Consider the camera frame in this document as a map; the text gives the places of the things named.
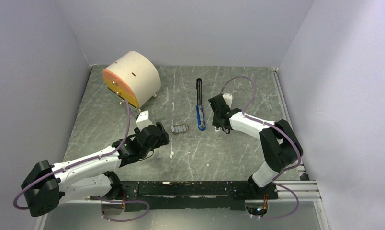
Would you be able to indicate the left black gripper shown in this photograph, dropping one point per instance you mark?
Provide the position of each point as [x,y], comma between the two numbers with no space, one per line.
[163,139]

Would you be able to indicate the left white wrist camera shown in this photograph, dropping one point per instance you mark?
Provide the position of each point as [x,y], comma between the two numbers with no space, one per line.
[143,120]

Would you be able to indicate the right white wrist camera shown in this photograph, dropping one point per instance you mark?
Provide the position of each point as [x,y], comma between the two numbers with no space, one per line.
[228,99]

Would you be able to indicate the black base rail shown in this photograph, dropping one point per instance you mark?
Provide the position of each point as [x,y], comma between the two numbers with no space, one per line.
[160,195]

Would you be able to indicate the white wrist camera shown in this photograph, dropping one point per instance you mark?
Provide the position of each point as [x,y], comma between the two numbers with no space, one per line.
[228,99]
[143,120]

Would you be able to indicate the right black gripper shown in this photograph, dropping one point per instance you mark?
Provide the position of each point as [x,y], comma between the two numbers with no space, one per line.
[214,121]

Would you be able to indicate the aluminium frame rail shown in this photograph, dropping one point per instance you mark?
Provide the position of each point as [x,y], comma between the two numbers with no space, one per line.
[306,190]

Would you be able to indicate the staple tray with staples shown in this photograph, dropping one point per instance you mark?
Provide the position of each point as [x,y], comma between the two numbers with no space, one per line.
[179,129]

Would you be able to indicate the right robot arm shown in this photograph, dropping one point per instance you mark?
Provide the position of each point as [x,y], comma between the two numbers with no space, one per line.
[280,146]

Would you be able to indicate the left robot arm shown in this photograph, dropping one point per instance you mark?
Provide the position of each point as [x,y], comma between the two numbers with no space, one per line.
[49,185]

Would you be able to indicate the cream round drawer cabinet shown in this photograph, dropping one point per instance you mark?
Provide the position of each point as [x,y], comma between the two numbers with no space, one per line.
[132,77]

